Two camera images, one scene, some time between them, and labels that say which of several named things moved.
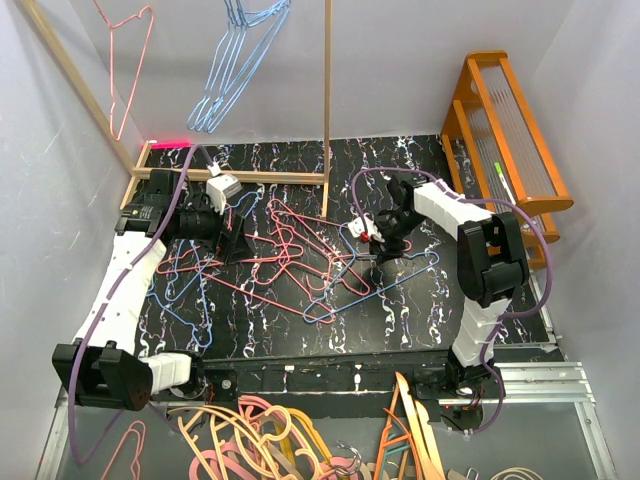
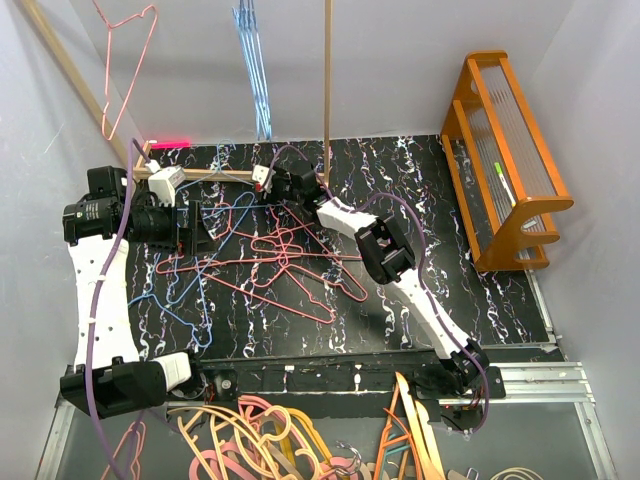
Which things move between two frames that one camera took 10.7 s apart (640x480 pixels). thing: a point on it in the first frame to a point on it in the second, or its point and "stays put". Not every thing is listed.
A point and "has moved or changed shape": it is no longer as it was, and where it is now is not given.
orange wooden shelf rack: x=498 y=154 stays put
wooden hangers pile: x=408 y=450 stays put
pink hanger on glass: x=139 y=427 stays put
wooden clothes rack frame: x=138 y=153 stays put
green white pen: x=504 y=183 stays put
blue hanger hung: x=244 y=44 to x=247 y=19
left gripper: x=234 y=245 to x=194 y=239
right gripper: x=382 y=246 to x=270 y=191
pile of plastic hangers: x=252 y=439 stays put
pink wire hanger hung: x=111 y=64 has moved or changed shape
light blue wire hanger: x=224 y=59 to x=246 y=25
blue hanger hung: x=256 y=40 to x=263 y=111
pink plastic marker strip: x=170 y=144 stays put
